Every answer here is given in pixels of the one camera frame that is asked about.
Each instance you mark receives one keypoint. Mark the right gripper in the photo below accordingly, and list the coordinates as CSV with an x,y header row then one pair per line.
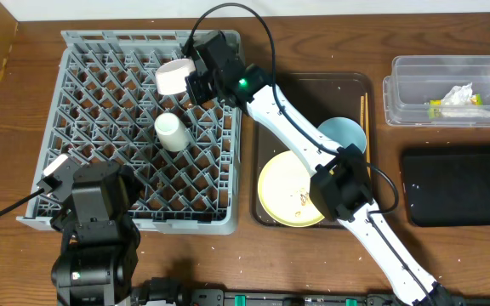
x,y
198,87

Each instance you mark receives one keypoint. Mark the pink bowl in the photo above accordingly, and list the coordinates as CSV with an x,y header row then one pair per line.
x,y
170,77

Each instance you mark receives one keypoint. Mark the white cup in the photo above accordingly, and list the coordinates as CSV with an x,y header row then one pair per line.
x,y
171,132

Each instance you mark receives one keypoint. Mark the light blue saucer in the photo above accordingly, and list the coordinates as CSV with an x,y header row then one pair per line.
x,y
345,132

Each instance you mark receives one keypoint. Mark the green snack wrapper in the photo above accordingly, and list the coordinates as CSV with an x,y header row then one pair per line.
x,y
435,111

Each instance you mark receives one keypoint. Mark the white tissue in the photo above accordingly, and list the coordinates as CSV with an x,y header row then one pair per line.
x,y
456,104

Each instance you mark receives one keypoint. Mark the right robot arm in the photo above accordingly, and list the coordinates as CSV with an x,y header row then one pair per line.
x,y
340,186

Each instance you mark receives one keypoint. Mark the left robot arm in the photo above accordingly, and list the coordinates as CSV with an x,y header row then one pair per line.
x,y
98,253

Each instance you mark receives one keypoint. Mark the dark brown serving tray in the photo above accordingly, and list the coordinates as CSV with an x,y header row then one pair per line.
x,y
317,96

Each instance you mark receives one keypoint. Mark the yellow plate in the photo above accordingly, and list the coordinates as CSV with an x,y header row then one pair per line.
x,y
283,190

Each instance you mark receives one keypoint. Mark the left wooden chopstick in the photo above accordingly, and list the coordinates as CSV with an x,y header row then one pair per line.
x,y
362,111

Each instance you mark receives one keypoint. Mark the wooden chopstick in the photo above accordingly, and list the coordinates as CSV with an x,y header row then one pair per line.
x,y
367,129
362,111

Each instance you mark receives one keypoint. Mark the right wooden chopstick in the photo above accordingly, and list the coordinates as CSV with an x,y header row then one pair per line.
x,y
367,129

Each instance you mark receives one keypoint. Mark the clear plastic bin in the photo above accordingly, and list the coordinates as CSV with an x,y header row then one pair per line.
x,y
438,90

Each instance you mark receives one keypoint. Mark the black tray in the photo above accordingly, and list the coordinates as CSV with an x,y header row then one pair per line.
x,y
447,186

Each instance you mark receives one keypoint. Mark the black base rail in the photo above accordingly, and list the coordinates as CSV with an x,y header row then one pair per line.
x,y
167,291

